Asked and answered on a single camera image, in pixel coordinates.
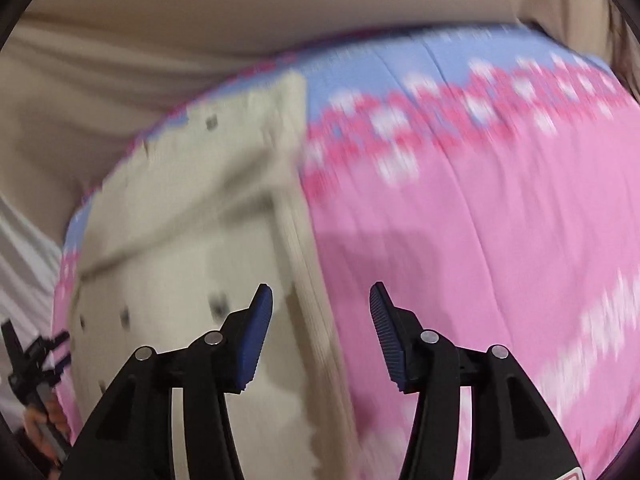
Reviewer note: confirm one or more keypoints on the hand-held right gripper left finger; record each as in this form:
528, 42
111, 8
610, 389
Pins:
257, 330

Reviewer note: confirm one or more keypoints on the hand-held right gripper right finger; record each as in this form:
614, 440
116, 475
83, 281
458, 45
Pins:
387, 332

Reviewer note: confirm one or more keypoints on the beige curtain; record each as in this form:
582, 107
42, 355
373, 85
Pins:
210, 25

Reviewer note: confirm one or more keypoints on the pink floral bed sheet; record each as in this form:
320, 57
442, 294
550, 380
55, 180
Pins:
450, 220

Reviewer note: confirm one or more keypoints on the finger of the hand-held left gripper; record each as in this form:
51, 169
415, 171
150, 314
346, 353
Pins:
50, 342

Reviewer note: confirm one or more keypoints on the beige knitted garment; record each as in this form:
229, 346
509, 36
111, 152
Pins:
200, 240

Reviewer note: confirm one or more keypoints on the person's left hand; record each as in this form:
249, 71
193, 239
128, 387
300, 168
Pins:
37, 427

